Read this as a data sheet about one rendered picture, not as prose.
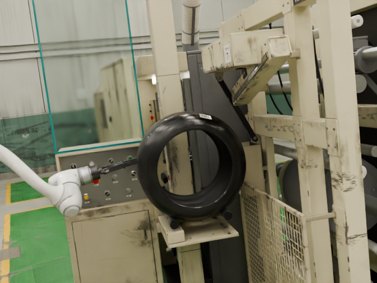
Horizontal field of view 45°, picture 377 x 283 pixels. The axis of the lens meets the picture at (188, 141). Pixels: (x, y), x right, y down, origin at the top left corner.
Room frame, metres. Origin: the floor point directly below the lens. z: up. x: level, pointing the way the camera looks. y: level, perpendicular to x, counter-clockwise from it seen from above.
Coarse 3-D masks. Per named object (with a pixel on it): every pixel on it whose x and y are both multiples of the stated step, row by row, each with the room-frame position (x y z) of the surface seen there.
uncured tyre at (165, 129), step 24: (168, 120) 2.26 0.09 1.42; (192, 120) 2.24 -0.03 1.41; (216, 120) 2.28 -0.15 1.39; (144, 144) 2.25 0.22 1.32; (216, 144) 2.53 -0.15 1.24; (240, 144) 2.30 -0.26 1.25; (144, 168) 2.21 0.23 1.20; (240, 168) 2.27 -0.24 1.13; (144, 192) 2.25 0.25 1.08; (168, 192) 2.48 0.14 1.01; (216, 192) 2.51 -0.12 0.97; (192, 216) 2.23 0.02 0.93
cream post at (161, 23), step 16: (160, 0) 2.60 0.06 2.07; (160, 16) 2.60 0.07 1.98; (160, 32) 2.60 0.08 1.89; (160, 48) 2.60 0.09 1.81; (176, 48) 2.62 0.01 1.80; (160, 64) 2.60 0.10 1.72; (176, 64) 2.61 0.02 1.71; (160, 80) 2.59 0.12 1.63; (176, 80) 2.61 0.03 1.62; (160, 96) 2.60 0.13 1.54; (176, 96) 2.61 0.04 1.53; (160, 112) 2.66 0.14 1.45; (176, 144) 2.60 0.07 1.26; (176, 160) 2.60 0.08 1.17; (176, 176) 2.60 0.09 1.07; (176, 192) 2.60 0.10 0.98; (192, 192) 2.61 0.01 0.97; (192, 256) 2.61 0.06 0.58; (192, 272) 2.60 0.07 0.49
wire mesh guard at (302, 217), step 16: (256, 192) 2.35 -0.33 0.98; (288, 208) 1.94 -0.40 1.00; (272, 224) 2.18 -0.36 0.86; (304, 224) 1.81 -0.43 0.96; (304, 240) 1.81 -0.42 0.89; (256, 256) 2.51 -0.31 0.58; (288, 256) 2.01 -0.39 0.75; (304, 256) 1.82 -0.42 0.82; (272, 272) 2.26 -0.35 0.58; (288, 272) 2.03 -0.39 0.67
